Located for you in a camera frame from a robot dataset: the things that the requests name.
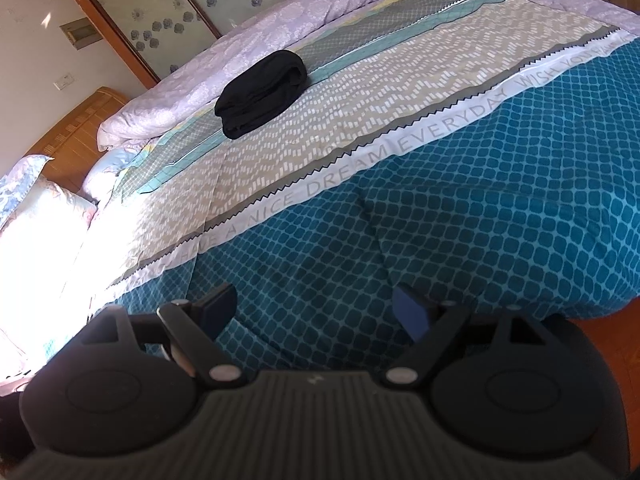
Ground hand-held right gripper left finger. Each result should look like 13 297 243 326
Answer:
75 282 247 390

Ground blue floral pillow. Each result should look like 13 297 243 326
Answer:
0 154 55 226

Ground lilac floral quilt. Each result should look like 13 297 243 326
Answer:
97 0 640 151

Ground wooden headboard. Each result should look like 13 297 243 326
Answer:
25 86 128 201

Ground teal patterned quilt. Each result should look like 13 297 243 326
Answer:
80 0 640 376

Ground black pants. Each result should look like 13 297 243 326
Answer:
215 50 308 140

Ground wooden wardrobe with frosted doors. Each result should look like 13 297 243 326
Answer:
62 0 301 88

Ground green wall panel box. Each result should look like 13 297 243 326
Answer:
60 17 103 51

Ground pale floral pillow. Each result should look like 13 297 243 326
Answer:
0 177 99 311

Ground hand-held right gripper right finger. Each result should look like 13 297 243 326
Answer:
384 284 551 390

